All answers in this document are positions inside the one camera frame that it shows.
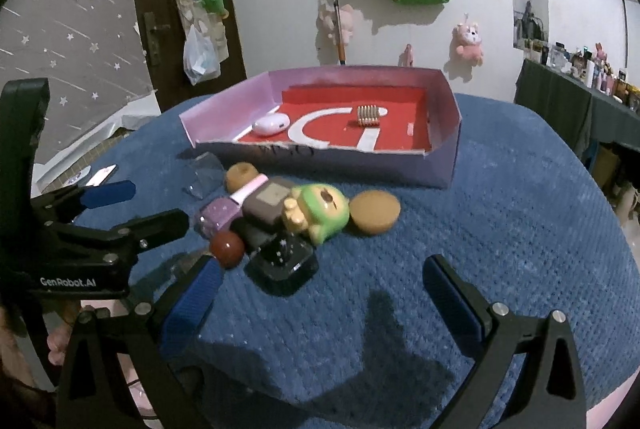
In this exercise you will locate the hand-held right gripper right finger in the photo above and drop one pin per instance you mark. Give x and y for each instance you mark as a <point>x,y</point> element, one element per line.
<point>450,304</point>

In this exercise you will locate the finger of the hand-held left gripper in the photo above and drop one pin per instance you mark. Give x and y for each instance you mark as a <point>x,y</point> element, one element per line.
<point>160,226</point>
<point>110,193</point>

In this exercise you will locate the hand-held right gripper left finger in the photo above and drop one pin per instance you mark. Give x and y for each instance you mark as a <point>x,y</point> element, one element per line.
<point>192,304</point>

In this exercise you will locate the purple nail polish bottle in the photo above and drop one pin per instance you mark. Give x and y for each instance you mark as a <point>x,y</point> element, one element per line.
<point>220,215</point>

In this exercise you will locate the glossy red-brown ball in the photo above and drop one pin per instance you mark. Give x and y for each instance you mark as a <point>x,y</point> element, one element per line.
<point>227,250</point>

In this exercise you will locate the black starry nail polish bottle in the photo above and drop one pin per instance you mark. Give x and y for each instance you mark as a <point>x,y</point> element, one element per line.
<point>282,268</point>

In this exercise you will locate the green frog figurine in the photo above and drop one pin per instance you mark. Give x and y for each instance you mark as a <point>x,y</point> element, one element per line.
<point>322,214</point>

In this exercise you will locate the purple cardboard box red inside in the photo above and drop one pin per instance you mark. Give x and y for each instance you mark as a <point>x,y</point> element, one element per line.
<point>350,169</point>

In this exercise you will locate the person's left hand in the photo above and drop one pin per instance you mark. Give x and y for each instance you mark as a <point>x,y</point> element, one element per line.
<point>60,345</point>

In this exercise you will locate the blue knitted blanket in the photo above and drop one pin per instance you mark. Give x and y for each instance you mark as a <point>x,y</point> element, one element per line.
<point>500,259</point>

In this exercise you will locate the clear plastic piece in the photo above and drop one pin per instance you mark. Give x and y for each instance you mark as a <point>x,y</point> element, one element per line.
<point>206,176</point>

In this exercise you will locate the crumpled white sheet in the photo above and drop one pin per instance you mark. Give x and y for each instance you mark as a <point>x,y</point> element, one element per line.
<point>135,111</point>

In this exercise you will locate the grey square case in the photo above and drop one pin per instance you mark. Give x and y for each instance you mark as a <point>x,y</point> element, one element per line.
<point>267,204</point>

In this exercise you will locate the white earbuds case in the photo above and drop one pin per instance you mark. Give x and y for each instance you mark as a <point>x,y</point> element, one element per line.
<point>270,125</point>

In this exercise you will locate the clear plastic bag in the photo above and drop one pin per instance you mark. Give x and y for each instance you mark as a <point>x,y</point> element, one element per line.
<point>200,56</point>

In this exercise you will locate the small metal hair clip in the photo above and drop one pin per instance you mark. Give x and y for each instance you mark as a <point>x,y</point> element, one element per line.
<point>369,116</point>

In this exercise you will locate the dark green covered table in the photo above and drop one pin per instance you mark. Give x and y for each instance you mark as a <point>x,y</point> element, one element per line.
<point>565,109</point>

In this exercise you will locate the pink bear plush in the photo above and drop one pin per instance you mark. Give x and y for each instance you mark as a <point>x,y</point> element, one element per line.
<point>469,43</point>

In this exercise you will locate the giant pencil toy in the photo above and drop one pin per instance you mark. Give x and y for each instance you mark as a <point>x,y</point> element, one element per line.
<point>338,26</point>

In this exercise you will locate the pale pink plush toy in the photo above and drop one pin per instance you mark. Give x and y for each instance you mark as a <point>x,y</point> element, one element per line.
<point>347,20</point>

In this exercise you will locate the small pink wall charm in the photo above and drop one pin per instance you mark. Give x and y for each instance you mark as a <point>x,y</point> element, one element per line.
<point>407,55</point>

